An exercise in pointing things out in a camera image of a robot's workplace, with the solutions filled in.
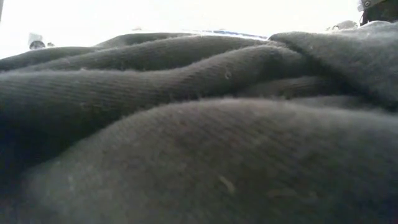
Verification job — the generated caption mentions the large black garment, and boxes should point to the large black garment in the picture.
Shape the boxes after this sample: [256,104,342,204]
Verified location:
[0,32,398,224]

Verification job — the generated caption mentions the dark grey garment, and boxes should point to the dark grey garment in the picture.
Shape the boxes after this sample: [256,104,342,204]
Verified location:
[267,20,398,113]

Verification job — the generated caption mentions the navy white striped fabric bin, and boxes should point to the navy white striped fabric bin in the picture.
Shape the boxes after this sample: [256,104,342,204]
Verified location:
[192,29,269,40]

